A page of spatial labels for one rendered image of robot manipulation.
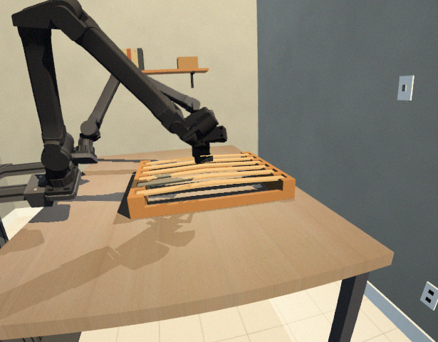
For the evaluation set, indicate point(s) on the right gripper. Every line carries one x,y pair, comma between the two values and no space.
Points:
196,153

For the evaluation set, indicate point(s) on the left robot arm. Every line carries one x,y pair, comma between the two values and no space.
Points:
90,128

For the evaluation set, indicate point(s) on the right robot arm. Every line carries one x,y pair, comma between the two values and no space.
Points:
34,26

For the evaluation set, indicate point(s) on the brown wooden rectangular frame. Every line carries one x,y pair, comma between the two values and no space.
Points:
279,190

